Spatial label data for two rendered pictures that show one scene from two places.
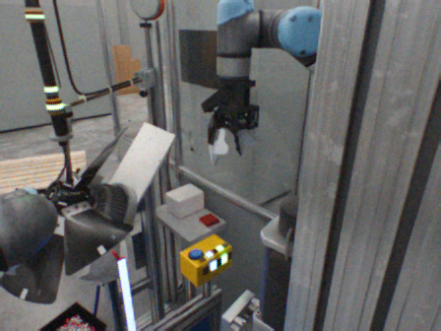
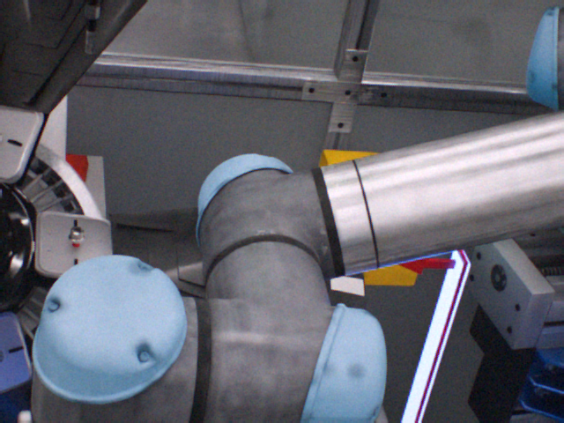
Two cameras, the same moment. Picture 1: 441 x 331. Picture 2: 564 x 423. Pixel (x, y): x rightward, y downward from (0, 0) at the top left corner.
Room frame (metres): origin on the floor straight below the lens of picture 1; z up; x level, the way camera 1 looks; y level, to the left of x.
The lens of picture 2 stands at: (0.48, 1.10, 1.75)
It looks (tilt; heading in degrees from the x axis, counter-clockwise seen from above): 33 degrees down; 296
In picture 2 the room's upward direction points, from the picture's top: 11 degrees clockwise
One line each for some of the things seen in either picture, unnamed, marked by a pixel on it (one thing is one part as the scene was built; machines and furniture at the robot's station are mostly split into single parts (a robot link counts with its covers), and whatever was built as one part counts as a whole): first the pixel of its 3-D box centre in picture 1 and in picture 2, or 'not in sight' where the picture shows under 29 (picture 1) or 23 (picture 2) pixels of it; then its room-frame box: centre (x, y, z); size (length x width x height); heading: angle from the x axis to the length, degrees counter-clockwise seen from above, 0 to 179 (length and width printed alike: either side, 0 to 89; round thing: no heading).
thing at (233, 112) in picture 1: (235, 103); not in sight; (0.72, -0.04, 1.62); 0.09 x 0.08 x 0.12; 41
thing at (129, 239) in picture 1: (143, 242); not in sight; (1.35, 0.40, 0.73); 0.15 x 0.09 x 0.22; 131
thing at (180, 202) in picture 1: (183, 199); not in sight; (1.48, 0.19, 0.92); 0.17 x 0.16 x 0.11; 131
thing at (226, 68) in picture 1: (234, 67); not in sight; (0.73, -0.04, 1.70); 0.08 x 0.08 x 0.05
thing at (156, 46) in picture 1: (162, 186); not in sight; (1.66, 0.33, 0.90); 0.08 x 0.06 x 1.80; 76
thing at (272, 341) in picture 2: not in sight; (278, 349); (0.69, 0.65, 1.33); 0.11 x 0.11 x 0.08; 39
